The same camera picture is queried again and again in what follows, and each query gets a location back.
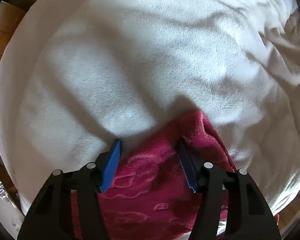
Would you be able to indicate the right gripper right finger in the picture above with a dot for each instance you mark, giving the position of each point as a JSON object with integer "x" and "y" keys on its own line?
{"x": 248, "y": 214}

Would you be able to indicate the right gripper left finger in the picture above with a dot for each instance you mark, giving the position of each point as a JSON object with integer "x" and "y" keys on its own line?
{"x": 67, "y": 206}

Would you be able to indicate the magenta fleece pants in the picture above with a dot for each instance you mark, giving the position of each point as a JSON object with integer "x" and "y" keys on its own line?
{"x": 149, "y": 197}

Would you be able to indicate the white bed blanket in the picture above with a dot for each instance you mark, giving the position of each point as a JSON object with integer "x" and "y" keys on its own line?
{"x": 77, "y": 74}

